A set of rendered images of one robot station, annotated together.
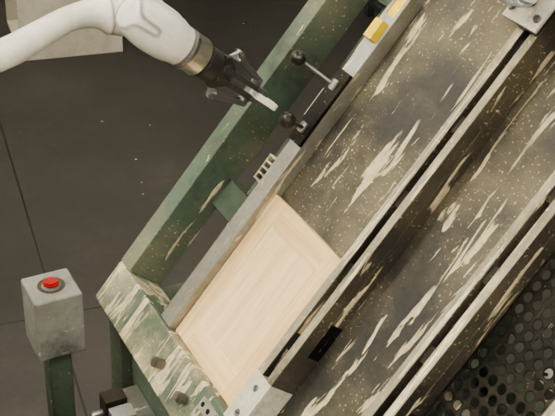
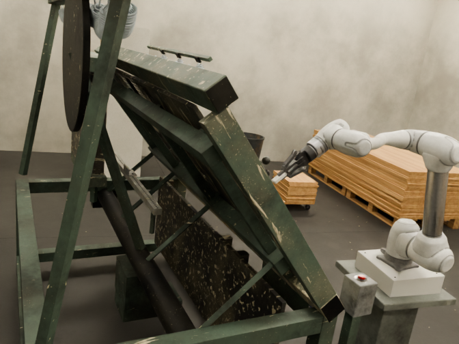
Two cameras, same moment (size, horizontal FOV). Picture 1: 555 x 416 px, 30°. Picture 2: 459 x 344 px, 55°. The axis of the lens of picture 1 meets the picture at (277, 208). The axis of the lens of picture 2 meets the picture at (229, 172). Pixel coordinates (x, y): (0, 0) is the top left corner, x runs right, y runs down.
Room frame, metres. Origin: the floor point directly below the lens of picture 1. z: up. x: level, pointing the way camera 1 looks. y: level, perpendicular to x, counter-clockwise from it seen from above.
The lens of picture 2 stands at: (4.08, -0.12, 1.97)
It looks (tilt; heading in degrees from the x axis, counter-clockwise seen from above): 16 degrees down; 182
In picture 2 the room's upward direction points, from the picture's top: 7 degrees clockwise
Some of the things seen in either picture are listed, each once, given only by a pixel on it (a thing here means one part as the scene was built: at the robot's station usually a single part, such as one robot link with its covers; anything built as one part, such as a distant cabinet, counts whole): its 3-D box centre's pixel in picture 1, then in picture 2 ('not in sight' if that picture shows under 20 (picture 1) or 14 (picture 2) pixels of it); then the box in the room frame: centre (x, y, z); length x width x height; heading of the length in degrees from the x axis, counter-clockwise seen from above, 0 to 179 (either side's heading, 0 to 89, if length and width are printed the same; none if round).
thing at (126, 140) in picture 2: not in sight; (120, 104); (-1.90, -1.93, 1.03); 0.60 x 0.58 x 2.05; 22
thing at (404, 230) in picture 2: not in sight; (404, 237); (1.63, 0.86, 1.03); 0.18 x 0.16 x 0.22; 29
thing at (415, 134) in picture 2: not in sight; (417, 140); (1.73, 0.76, 1.62); 0.18 x 0.14 x 0.13; 119
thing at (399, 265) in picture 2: not in sight; (395, 256); (1.60, 0.85, 0.89); 0.22 x 0.18 x 0.06; 31
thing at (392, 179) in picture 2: not in sight; (377, 173); (-2.56, 1.90, 0.39); 2.46 x 1.04 x 0.78; 22
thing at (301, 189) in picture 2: not in sight; (289, 189); (-1.69, 0.52, 0.20); 0.61 x 0.51 x 0.40; 22
